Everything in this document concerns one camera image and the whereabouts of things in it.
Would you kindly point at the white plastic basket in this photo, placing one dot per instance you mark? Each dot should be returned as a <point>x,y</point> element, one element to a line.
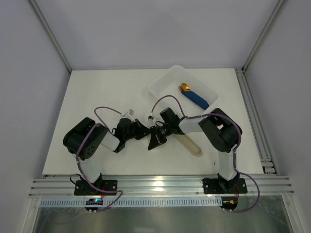
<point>168,84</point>

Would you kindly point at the aluminium frame post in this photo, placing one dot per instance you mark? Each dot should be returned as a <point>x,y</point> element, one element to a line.
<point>270,22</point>
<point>47,29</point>

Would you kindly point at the right aluminium side rail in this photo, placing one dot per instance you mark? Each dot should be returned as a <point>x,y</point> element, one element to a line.
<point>261,141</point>

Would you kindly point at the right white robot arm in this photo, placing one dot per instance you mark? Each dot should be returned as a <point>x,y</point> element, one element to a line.
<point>223,134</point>

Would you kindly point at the white paper napkin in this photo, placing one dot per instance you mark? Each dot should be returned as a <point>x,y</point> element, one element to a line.
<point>145,141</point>

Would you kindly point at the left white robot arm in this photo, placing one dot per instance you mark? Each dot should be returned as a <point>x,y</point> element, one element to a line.
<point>84,139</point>

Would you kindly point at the right aluminium frame post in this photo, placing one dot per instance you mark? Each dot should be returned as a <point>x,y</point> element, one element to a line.
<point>270,22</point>

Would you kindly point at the gold cutlery in roll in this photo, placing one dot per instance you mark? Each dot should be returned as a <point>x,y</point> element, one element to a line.
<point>183,87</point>

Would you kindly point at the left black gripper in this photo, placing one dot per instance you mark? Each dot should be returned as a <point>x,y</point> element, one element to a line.
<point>135,128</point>

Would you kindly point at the white slotted cable duct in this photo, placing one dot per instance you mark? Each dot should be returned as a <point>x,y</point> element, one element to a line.
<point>131,202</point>

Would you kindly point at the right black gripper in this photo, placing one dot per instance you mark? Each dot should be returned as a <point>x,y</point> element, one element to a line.
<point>158,135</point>

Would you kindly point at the oval wooden cutlery tray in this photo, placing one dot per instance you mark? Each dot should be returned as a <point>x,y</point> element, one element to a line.
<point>190,145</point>

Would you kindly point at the left aluminium frame post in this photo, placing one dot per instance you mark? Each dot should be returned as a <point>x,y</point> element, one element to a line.
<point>47,29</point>

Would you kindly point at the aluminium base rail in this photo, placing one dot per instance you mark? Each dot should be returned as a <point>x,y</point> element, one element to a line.
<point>156,186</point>

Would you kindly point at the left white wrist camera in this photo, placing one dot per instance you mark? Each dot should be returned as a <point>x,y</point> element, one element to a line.
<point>128,114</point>

